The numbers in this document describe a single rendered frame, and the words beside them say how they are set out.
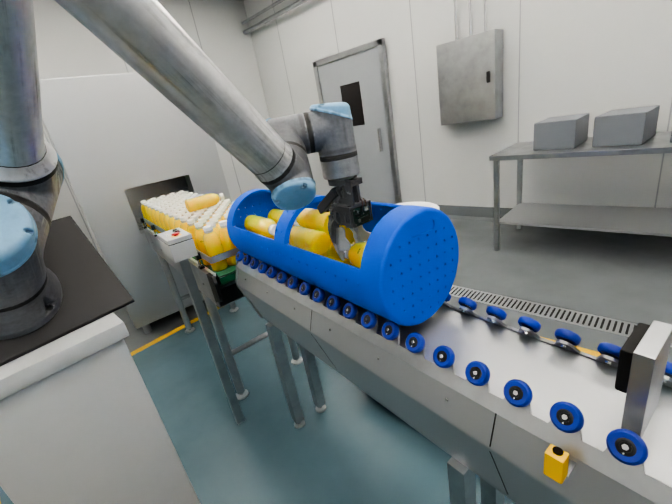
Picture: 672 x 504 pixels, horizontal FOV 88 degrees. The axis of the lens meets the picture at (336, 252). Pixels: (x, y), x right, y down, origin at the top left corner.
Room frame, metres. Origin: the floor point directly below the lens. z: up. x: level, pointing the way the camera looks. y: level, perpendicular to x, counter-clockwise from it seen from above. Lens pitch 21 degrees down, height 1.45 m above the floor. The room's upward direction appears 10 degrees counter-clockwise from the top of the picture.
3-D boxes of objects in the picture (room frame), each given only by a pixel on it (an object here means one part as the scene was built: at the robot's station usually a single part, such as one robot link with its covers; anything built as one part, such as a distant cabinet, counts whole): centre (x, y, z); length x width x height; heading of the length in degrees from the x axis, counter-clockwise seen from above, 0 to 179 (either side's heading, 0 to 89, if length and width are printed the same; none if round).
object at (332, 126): (0.85, -0.04, 1.42); 0.10 x 0.09 x 0.12; 95
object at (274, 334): (1.40, 0.35, 0.31); 0.06 x 0.06 x 0.63; 35
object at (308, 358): (1.48, 0.24, 0.31); 0.06 x 0.06 x 0.63; 35
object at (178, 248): (1.50, 0.69, 1.05); 0.20 x 0.10 x 0.10; 35
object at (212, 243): (1.51, 0.54, 0.99); 0.07 x 0.07 x 0.19
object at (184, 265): (1.50, 0.69, 0.50); 0.04 x 0.04 x 1.00; 35
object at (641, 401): (0.40, -0.42, 1.00); 0.10 x 0.04 x 0.15; 125
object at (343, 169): (0.85, -0.05, 1.34); 0.10 x 0.09 x 0.05; 125
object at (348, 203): (0.85, -0.05, 1.25); 0.09 x 0.08 x 0.12; 35
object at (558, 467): (0.37, -0.29, 0.92); 0.08 x 0.03 x 0.05; 125
